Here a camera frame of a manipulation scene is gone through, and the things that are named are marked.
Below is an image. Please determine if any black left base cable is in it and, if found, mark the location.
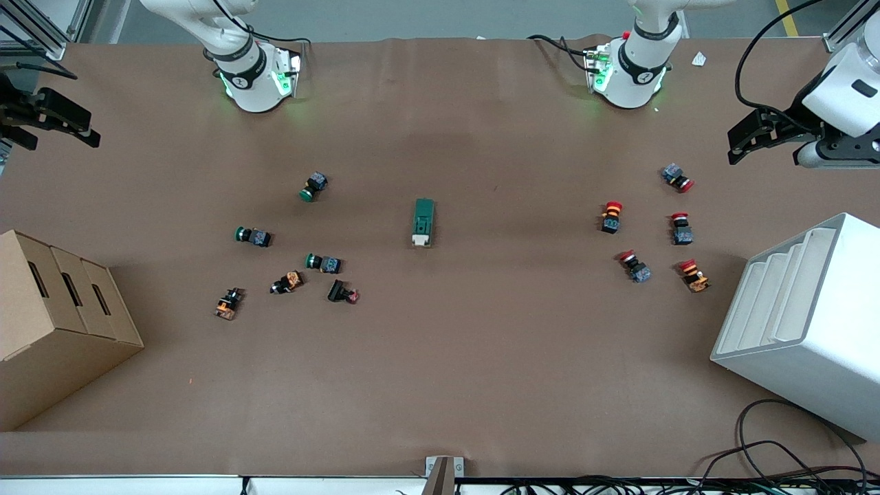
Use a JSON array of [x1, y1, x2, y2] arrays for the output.
[[528, 33, 599, 73]]

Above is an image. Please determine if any brown cardboard box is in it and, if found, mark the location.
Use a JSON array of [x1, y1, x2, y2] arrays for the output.
[[0, 230, 145, 432]]

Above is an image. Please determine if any black cable bundle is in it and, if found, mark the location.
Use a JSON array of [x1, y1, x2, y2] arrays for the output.
[[498, 447, 880, 495]]

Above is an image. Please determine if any red button with orange body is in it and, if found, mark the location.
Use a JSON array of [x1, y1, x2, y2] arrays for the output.
[[678, 258, 712, 294]]

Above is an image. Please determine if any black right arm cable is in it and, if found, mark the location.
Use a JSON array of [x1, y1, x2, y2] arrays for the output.
[[0, 60, 78, 80]]

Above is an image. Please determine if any aluminium frame profile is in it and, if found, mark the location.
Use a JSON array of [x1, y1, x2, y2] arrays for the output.
[[822, 0, 880, 54], [0, 0, 94, 61]]

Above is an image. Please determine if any black looped cable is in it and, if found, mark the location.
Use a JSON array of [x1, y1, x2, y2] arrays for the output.
[[737, 399, 868, 482]]

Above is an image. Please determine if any grey metal bracket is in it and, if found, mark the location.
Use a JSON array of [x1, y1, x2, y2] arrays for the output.
[[425, 456, 465, 495]]

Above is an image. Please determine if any black right base cable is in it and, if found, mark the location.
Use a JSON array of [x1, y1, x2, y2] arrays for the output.
[[213, 0, 314, 49]]

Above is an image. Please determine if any white stepped rack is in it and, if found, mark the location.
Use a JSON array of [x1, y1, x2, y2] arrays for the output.
[[710, 212, 880, 442]]

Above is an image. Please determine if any black base cable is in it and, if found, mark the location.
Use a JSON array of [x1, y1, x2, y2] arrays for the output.
[[213, 0, 314, 49], [528, 33, 599, 73]]

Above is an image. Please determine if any green load switch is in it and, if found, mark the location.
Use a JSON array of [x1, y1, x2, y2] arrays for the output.
[[411, 198, 436, 249]]

